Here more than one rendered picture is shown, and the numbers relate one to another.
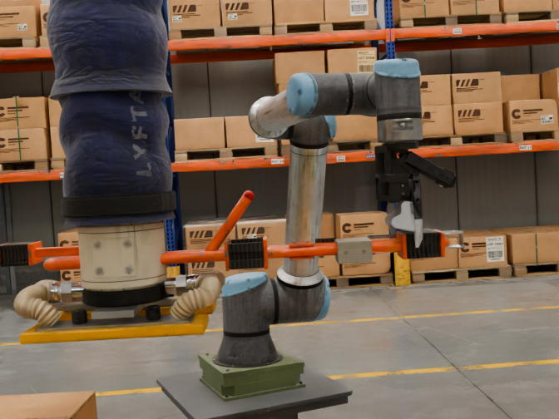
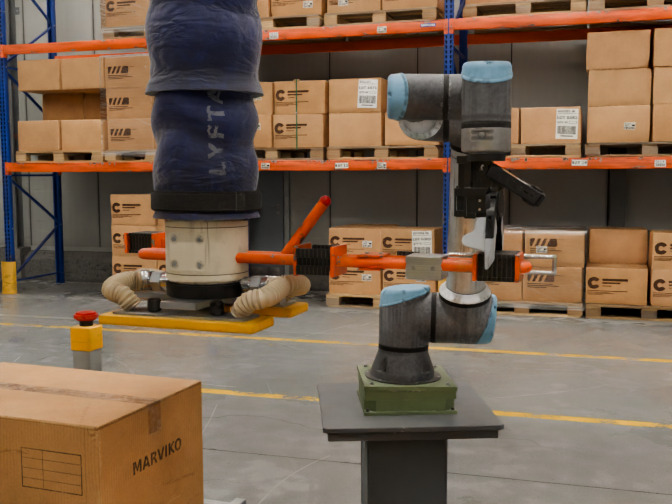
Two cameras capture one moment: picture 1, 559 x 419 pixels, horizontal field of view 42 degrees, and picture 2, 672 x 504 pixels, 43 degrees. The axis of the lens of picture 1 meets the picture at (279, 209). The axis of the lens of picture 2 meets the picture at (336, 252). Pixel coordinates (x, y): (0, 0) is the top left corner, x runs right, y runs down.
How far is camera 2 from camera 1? 0.51 m
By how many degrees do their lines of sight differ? 19
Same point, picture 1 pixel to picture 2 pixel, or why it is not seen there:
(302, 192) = not seen: hidden behind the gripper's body
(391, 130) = (469, 139)
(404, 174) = (481, 189)
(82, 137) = (164, 134)
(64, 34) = (152, 35)
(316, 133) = not seen: hidden behind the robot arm
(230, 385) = (372, 399)
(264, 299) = (420, 314)
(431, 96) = not seen: outside the picture
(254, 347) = (404, 364)
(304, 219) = (463, 230)
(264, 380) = (409, 399)
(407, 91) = (488, 97)
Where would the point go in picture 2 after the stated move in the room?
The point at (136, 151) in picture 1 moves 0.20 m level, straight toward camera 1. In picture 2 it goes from (210, 150) to (176, 147)
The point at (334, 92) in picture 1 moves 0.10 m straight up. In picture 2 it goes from (427, 95) to (427, 43)
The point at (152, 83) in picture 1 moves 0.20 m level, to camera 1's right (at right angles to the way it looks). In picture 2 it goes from (230, 83) to (328, 79)
